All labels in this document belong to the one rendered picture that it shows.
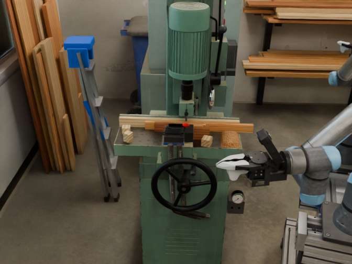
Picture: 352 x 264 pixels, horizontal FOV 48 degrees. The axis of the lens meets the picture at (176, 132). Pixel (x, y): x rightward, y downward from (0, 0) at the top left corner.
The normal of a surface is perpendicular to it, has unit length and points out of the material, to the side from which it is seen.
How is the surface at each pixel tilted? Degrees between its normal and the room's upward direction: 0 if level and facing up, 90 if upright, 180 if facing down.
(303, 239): 90
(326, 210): 0
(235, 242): 0
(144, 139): 0
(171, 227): 90
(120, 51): 90
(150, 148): 90
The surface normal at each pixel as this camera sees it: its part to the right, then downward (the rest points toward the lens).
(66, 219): 0.02, -0.87
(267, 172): 0.12, 0.46
